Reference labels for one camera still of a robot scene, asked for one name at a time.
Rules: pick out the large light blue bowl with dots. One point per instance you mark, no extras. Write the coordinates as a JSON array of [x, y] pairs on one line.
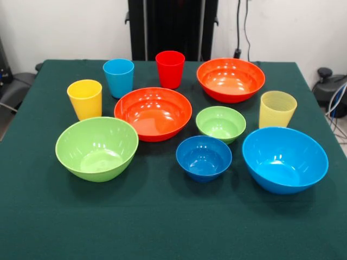
[[284, 162]]

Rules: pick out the orange bowl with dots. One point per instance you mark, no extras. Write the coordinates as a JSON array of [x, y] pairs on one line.
[[153, 119], [230, 81]]

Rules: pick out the small dark blue bowl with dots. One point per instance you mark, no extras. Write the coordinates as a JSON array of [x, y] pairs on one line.
[[203, 159]]

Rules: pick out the small green bowl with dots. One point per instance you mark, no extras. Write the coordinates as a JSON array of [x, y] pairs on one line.
[[221, 124]]

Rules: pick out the red cup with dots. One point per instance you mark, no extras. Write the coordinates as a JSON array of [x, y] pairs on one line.
[[170, 73]]

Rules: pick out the light blue cup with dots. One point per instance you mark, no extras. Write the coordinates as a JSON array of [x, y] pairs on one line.
[[118, 81]]

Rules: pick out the large green bowl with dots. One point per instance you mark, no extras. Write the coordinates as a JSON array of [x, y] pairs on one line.
[[95, 151]]

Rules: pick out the dark green tablecloth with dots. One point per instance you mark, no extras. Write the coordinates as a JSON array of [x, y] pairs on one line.
[[162, 216]]

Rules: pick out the opaque yellow cup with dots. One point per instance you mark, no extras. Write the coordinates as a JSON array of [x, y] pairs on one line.
[[85, 105]]

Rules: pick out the translucent yellow cup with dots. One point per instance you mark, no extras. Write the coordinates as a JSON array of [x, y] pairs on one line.
[[276, 113]]

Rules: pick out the black chair base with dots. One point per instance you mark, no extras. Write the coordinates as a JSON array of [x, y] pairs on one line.
[[325, 86]]

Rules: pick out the black chair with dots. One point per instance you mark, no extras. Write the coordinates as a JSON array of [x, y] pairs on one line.
[[19, 86]]

